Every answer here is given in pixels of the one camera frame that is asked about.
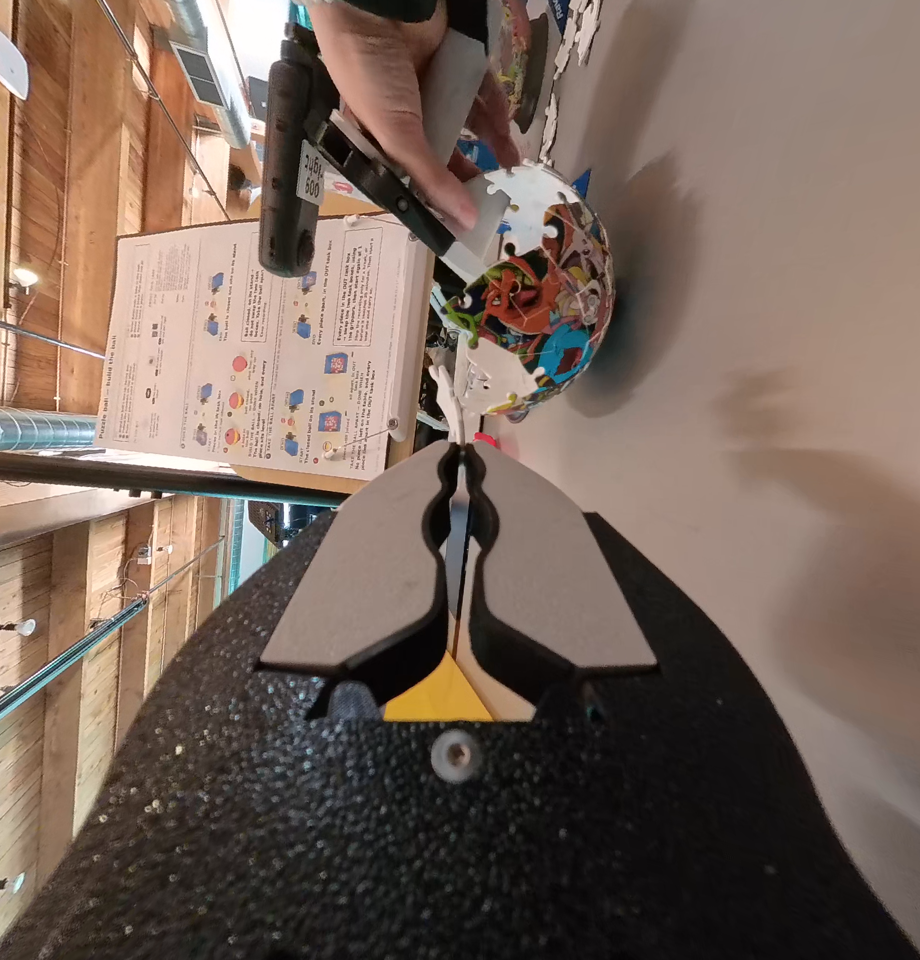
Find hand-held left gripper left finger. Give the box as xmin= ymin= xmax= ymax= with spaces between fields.
xmin=259 ymin=441 xmax=456 ymax=704

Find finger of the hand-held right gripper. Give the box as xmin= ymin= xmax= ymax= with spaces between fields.
xmin=439 ymin=176 xmax=507 ymax=279

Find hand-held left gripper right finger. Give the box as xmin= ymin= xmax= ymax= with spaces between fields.
xmin=469 ymin=442 xmax=661 ymax=704

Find partly built puzzle ball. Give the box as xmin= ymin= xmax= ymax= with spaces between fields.
xmin=437 ymin=161 xmax=618 ymax=423

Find blue puzzle box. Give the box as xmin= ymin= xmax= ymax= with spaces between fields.
xmin=460 ymin=0 xmax=577 ymax=162

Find scattered white puzzle pieces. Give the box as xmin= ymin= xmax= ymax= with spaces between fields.
xmin=538 ymin=0 xmax=605 ymax=168

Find person's right hand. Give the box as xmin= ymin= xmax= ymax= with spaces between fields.
xmin=310 ymin=0 xmax=522 ymax=231

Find ceiling vent grille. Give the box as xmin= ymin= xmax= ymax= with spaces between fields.
xmin=169 ymin=41 xmax=230 ymax=111

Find yellow plastic bin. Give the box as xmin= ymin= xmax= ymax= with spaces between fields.
xmin=383 ymin=651 xmax=496 ymax=723

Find printed instruction sheet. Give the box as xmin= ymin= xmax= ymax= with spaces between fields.
xmin=96 ymin=213 xmax=423 ymax=481

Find black boom pole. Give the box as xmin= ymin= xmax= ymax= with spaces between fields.
xmin=0 ymin=450 xmax=356 ymax=509

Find metal ceiling conduit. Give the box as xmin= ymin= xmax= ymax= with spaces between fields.
xmin=0 ymin=538 xmax=230 ymax=736

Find silver duct with vent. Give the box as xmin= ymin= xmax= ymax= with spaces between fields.
xmin=163 ymin=0 xmax=252 ymax=149

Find white wall access point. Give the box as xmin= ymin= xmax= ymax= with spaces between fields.
xmin=0 ymin=26 xmax=31 ymax=102

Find silver air duct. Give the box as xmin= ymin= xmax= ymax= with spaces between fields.
xmin=0 ymin=405 xmax=106 ymax=456

